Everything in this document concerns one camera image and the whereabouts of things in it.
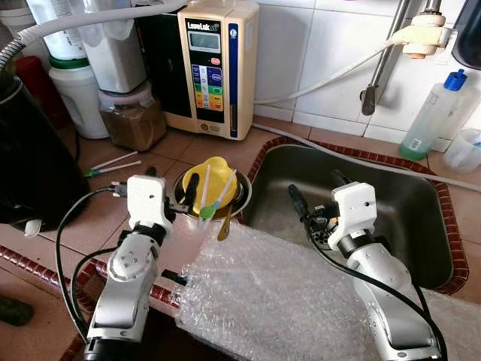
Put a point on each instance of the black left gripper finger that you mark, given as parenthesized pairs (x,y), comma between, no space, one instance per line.
(150,172)
(191,194)

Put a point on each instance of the cream water ionizer machine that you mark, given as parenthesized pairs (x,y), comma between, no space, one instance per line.
(218,83)

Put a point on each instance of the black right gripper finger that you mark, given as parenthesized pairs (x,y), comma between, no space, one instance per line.
(300,203)
(340,179)

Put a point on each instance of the dark green object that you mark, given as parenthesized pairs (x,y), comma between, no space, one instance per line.
(15,310)

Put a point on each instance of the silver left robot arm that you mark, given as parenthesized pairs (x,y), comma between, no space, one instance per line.
(128,278)

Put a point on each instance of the clear bubble wrap sheet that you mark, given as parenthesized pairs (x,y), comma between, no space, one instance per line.
(263,301)

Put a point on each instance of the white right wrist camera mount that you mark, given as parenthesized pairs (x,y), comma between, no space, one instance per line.
(353,209)

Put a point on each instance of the gold metal spoon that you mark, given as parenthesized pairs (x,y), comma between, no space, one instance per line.
(225,226)

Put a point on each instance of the cream faucet diverter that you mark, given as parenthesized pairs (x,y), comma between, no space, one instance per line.
(422,37)

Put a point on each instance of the white container with green lid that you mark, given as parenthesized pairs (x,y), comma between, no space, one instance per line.
(79,101)

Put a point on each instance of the small white tag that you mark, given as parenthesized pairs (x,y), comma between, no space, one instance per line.
(31,227)

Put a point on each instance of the dark hanging pan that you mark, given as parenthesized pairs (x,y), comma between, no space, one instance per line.
(470,34)

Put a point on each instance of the white plastic bottle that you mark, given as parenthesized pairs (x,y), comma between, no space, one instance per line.
(60,34)

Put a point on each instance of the red plastic container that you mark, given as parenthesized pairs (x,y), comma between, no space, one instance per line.
(37,90)

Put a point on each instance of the dish soap bottle blue cap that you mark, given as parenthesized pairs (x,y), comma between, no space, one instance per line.
(425,120)

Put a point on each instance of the white stick with green tip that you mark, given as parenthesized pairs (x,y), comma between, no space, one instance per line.
(120,159)
(113,168)

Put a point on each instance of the yellow plastic bowl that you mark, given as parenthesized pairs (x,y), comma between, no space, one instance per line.
(214,180)

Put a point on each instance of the metal wall faucet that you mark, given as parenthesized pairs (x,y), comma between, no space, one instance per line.
(379,71)

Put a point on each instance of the clear plastic measuring cup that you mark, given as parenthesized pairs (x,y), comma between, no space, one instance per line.
(462,154)

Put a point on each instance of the green plastic spoon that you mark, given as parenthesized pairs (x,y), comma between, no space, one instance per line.
(209,211)

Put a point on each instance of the clear jar of brown powder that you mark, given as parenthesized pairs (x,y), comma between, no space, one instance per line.
(134,124)

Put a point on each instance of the stainless steel sink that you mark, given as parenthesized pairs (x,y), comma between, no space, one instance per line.
(406,210)

